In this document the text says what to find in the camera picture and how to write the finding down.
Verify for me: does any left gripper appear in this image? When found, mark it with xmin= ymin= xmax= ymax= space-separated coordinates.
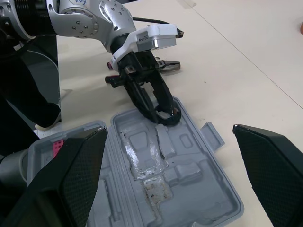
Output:
xmin=117 ymin=51 xmax=176 ymax=123

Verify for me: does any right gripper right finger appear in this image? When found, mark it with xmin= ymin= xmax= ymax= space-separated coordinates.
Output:
xmin=232 ymin=123 xmax=303 ymax=227

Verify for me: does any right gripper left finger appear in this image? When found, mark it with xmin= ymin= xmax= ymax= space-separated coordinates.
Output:
xmin=0 ymin=127 xmax=108 ymax=227

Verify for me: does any black tape roll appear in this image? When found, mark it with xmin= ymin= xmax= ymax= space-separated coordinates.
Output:
xmin=153 ymin=104 xmax=182 ymax=127

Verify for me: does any grey tool case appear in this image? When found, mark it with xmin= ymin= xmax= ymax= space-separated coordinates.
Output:
xmin=26 ymin=96 xmax=245 ymax=227

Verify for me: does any small pink piece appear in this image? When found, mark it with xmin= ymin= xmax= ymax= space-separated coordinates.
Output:
xmin=52 ymin=140 xmax=64 ymax=158

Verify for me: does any robot body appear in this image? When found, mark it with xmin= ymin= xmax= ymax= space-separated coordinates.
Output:
xmin=0 ymin=21 xmax=62 ymax=157

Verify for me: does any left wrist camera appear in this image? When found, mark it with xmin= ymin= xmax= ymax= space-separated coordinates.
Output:
xmin=110 ymin=23 xmax=184 ymax=70

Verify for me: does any black cable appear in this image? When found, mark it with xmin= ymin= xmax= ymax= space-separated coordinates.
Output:
xmin=132 ymin=17 xmax=186 ymax=39

